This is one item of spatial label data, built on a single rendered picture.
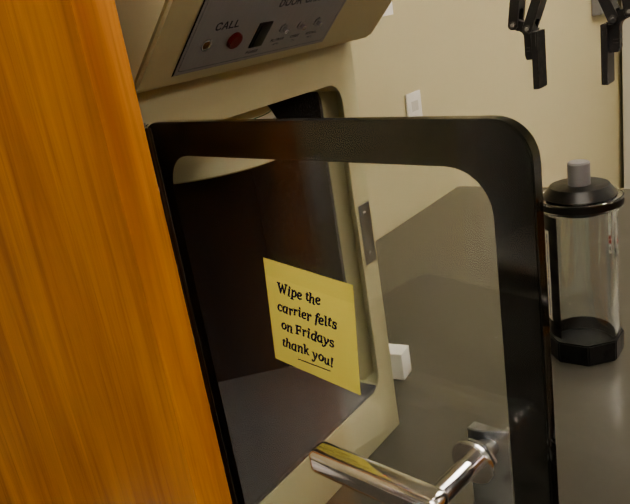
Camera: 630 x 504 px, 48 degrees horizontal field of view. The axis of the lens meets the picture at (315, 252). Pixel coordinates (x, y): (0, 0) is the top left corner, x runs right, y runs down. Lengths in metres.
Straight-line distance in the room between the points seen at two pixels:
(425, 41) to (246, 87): 1.24
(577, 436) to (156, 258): 0.59
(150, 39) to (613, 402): 0.70
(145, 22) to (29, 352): 0.27
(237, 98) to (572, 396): 0.57
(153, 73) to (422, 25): 1.38
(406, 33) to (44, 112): 1.38
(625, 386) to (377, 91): 0.92
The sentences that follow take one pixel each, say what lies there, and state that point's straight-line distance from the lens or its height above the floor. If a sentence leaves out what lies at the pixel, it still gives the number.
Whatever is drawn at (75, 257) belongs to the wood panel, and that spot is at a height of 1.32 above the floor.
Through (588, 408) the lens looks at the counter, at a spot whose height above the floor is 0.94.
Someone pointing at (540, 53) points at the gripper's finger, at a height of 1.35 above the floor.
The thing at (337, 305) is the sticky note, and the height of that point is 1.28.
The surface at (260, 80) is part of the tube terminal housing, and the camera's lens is 0.66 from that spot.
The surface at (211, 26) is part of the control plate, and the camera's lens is 0.53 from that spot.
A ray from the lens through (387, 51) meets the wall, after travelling 1.69.
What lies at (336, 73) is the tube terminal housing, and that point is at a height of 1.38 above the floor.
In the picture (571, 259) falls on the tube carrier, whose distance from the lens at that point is 0.97.
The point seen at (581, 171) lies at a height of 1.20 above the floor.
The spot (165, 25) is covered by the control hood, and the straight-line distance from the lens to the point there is 0.49.
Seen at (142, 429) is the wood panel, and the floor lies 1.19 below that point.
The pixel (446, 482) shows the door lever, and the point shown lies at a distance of 0.40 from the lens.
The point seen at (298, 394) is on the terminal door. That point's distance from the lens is 0.50.
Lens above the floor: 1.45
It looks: 19 degrees down
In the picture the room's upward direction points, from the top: 9 degrees counter-clockwise
